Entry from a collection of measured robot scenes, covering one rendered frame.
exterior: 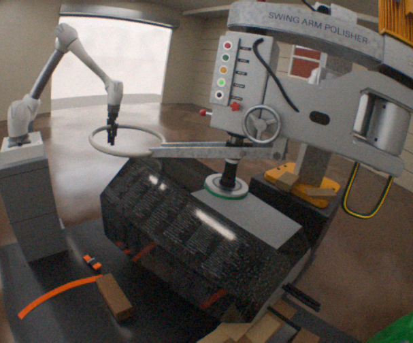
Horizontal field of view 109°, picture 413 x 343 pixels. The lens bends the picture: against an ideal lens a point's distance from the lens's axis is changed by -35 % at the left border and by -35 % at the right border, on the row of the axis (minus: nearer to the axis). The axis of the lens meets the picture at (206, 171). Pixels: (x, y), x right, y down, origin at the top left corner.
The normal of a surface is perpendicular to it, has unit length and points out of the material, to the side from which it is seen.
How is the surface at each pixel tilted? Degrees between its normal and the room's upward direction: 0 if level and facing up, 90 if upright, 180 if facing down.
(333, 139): 90
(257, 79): 90
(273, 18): 90
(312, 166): 90
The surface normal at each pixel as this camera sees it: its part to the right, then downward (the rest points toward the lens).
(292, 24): -0.41, 0.32
